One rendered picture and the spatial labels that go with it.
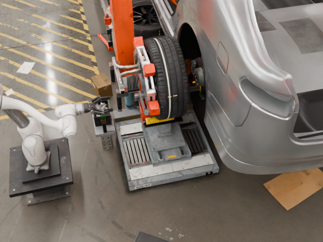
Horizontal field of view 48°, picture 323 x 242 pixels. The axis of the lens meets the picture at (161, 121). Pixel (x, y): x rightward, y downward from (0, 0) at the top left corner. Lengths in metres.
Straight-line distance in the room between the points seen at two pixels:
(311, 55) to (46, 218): 2.56
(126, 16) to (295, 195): 2.10
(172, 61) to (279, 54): 0.91
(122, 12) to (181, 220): 1.76
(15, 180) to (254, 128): 1.99
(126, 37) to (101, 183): 1.31
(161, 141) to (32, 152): 1.12
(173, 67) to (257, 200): 1.40
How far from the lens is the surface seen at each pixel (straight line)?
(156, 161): 3.29
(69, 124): 2.71
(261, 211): 3.32
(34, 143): 3.02
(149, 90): 2.72
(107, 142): 3.55
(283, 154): 2.28
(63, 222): 3.26
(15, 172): 3.29
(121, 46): 3.22
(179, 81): 2.71
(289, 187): 3.51
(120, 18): 3.07
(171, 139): 3.38
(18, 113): 3.04
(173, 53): 2.76
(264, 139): 2.17
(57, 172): 3.14
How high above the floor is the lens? 2.79
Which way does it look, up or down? 47 degrees down
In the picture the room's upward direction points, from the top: straight up
